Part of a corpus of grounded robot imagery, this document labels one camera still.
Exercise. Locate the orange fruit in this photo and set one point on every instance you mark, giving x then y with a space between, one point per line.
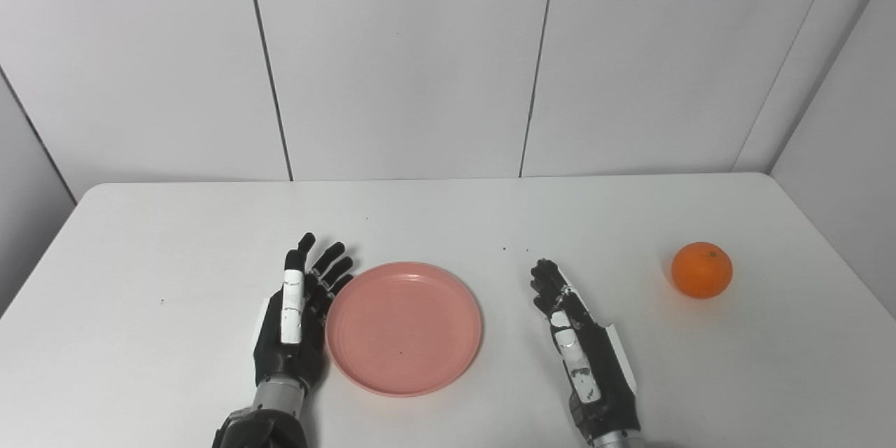
702 270

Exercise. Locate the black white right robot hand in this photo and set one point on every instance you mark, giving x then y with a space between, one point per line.
595 371

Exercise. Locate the pink round plate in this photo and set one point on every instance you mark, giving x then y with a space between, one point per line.
402 329

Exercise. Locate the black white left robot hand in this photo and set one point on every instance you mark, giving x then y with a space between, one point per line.
290 336

